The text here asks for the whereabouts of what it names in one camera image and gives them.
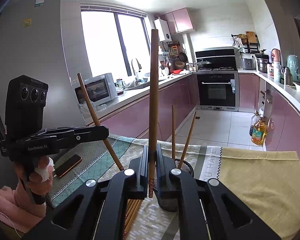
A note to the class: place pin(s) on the silver rice cooker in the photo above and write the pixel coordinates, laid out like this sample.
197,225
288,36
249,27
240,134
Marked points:
248,63

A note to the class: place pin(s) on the pink wall cabinet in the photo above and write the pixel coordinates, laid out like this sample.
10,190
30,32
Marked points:
178,21

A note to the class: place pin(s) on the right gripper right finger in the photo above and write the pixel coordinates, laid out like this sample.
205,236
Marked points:
163,166

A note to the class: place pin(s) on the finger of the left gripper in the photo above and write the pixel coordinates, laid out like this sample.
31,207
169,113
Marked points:
72,136

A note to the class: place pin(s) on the steel stock pot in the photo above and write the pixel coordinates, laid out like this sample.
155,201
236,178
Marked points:
261,61

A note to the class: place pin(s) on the white water heater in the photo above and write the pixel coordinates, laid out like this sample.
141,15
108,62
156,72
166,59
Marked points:
163,30

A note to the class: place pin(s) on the black camera box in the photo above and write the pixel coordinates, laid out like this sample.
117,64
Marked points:
25,102

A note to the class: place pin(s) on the teal covered appliance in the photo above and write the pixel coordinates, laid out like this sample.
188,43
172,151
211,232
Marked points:
293,63

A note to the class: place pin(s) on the pink sleeve forearm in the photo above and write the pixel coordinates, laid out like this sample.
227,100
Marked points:
18,211

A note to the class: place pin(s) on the dark wooden chopstick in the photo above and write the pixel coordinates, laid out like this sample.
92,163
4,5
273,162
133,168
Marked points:
187,142

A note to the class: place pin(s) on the yellow-green cloth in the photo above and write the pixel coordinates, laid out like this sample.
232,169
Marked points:
268,183

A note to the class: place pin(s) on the left hand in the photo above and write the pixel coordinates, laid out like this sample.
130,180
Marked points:
35,182

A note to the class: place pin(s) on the white microwave oven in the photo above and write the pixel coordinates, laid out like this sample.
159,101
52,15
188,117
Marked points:
101,89

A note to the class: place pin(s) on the silver refrigerator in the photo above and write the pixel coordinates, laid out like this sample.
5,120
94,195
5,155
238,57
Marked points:
31,44

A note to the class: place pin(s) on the cooking oil bottle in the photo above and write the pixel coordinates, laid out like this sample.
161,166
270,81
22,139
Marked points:
259,132

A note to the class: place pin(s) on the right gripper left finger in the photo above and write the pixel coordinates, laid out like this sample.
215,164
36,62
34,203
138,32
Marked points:
139,186

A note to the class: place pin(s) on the built-in black oven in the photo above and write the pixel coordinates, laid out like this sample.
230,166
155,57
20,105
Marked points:
218,90

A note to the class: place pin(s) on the patterned tablecloth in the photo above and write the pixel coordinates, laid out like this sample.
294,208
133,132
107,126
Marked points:
90,203

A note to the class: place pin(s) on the black range hood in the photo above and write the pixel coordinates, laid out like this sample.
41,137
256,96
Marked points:
222,58

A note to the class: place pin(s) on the black mesh utensil holder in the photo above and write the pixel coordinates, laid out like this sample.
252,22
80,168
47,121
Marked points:
171,204

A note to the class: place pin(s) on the black smartphone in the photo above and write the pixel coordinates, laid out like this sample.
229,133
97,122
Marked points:
67,166

